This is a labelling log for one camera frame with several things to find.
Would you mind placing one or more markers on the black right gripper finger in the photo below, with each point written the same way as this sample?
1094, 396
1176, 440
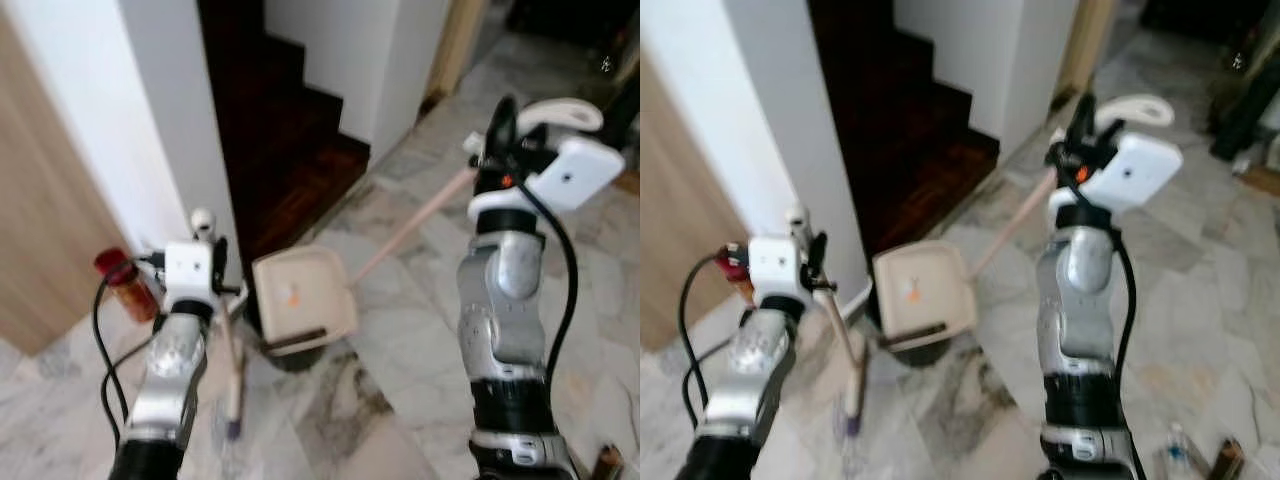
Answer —
1083, 120
503, 125

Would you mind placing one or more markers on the beige broom with white cap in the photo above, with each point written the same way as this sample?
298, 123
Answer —
850, 370
234, 380

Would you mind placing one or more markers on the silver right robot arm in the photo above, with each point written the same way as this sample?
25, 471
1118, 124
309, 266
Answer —
510, 300
1080, 300

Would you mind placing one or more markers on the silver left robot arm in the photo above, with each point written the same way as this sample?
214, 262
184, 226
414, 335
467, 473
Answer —
750, 370
170, 380

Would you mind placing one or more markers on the black bulky object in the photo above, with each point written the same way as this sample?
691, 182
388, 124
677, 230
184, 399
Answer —
1245, 100
622, 100

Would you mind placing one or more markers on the dark wooden staircase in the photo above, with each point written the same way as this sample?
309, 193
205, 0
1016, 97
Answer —
290, 140
900, 130

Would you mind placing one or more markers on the light wooden panel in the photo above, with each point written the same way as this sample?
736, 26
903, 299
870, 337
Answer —
50, 220
680, 230

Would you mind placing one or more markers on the dark brown box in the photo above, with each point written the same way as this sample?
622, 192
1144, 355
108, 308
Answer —
610, 465
1230, 462

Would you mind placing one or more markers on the clear plastic water bottle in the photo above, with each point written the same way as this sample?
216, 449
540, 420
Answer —
1180, 455

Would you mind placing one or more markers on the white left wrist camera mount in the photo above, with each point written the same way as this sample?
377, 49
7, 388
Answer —
188, 270
775, 265

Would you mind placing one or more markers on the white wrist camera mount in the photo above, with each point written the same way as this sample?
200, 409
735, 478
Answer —
1135, 170
575, 175
775, 265
188, 270

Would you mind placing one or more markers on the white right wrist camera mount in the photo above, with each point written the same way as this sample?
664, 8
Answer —
575, 175
1135, 170

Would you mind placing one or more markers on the wooden door frame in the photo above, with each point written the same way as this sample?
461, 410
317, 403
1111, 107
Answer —
1085, 45
455, 50

